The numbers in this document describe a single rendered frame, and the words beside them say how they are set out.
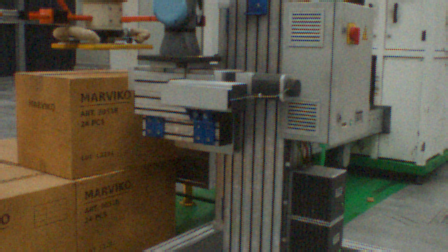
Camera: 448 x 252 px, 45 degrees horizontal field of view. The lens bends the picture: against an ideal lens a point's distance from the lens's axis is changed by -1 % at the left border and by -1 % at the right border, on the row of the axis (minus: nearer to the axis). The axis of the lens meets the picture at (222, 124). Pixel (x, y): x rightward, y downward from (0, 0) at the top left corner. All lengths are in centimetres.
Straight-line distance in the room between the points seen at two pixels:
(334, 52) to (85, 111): 99
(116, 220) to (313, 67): 109
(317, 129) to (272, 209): 38
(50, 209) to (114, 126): 43
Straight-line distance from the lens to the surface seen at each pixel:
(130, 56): 394
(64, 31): 240
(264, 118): 200
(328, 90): 183
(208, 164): 258
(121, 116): 232
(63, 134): 221
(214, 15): 608
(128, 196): 242
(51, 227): 218
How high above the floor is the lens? 109
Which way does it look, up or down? 9 degrees down
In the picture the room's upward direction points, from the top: 1 degrees clockwise
